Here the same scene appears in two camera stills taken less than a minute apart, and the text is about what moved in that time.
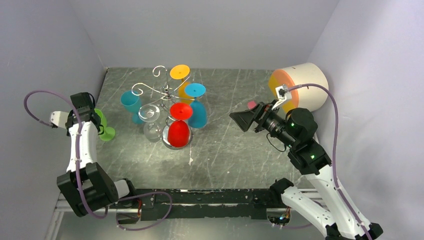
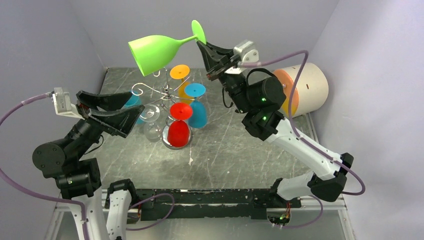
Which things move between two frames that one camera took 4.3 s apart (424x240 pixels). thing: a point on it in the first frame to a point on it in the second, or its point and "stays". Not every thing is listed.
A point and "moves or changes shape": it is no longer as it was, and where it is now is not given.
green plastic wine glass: x=109 y=132 moves or changes shape
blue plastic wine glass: x=198 y=118 stays
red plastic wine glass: x=178 y=133 stays
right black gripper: x=244 y=118 to x=213 y=56
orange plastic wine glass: x=181 y=72 stays
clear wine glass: x=149 y=113 stays
